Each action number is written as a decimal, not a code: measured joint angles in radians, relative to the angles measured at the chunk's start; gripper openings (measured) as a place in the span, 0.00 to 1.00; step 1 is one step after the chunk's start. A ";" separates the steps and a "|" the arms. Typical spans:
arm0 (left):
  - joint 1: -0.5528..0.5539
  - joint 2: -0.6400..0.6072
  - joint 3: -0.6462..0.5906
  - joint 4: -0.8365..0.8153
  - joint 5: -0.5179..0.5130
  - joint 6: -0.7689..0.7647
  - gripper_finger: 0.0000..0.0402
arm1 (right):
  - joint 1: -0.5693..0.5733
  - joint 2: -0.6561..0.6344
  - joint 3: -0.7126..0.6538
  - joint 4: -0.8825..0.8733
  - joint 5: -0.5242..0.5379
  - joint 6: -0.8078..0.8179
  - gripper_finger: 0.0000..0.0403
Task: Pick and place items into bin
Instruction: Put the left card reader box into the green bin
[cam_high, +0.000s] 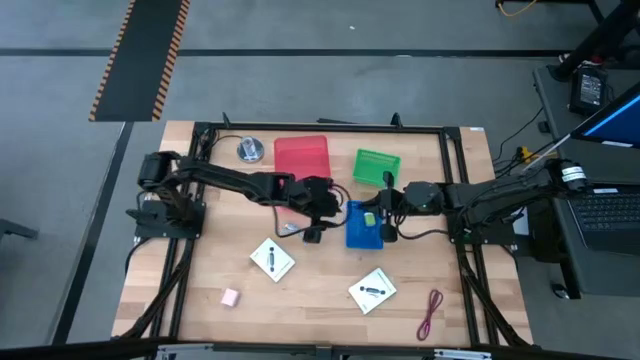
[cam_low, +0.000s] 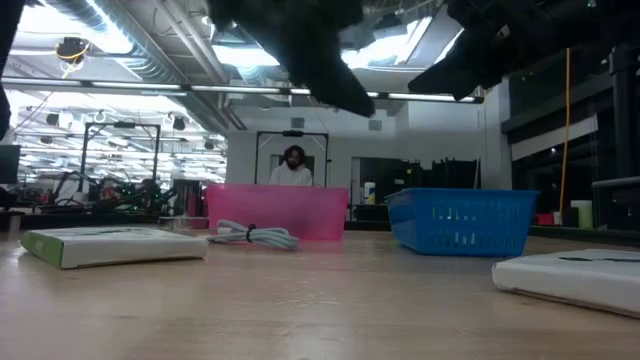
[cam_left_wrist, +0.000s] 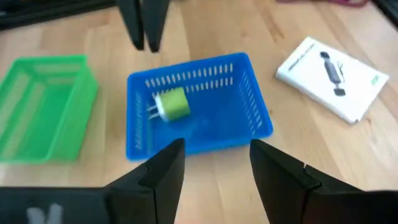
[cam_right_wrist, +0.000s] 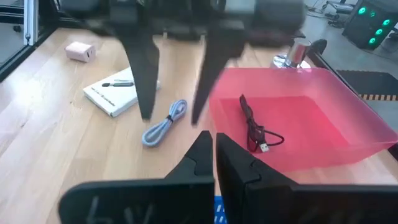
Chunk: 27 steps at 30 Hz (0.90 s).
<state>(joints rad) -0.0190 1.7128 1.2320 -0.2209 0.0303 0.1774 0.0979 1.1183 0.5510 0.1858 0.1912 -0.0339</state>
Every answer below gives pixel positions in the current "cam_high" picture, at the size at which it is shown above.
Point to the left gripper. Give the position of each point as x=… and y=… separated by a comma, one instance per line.
x=309, y=197

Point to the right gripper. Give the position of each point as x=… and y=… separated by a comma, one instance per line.
x=392, y=202

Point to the small green white charger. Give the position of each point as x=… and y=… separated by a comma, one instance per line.
x=369, y=219

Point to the white product box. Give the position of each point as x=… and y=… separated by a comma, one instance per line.
x=380, y=300
x=265, y=255

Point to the small pink box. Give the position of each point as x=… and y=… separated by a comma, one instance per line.
x=230, y=297

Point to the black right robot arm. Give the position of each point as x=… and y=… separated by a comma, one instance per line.
x=490, y=192

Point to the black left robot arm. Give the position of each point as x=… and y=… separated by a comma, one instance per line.
x=220, y=176

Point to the green plastic bin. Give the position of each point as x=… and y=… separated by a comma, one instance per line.
x=370, y=165

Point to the blue plastic bin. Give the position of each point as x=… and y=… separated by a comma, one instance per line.
x=360, y=237

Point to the translucent red plastic bin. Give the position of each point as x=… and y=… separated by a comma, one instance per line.
x=300, y=155

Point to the silver round stand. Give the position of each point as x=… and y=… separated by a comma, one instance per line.
x=250, y=155

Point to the yellow connector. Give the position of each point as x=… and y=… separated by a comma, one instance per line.
x=524, y=152

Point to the dark grey side desk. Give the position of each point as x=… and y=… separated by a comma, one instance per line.
x=550, y=100

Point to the black laptop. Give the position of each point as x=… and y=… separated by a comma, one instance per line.
x=610, y=215

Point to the black yellow hazard floor strip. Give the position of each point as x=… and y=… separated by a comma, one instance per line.
x=140, y=60

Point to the black power adapter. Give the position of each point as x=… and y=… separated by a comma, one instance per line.
x=590, y=90

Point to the computer monitor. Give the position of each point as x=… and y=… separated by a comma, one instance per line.
x=620, y=122

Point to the black stand leg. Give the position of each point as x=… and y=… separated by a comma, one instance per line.
x=600, y=37

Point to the grey chair leg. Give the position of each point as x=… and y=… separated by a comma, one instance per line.
x=15, y=229

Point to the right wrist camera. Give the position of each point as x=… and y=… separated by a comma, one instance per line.
x=389, y=232

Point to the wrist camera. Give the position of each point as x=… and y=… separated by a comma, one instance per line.
x=389, y=232
x=312, y=235

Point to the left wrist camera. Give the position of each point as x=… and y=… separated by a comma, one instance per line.
x=312, y=235

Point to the black aluminium table frame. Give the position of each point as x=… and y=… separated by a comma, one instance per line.
x=450, y=134

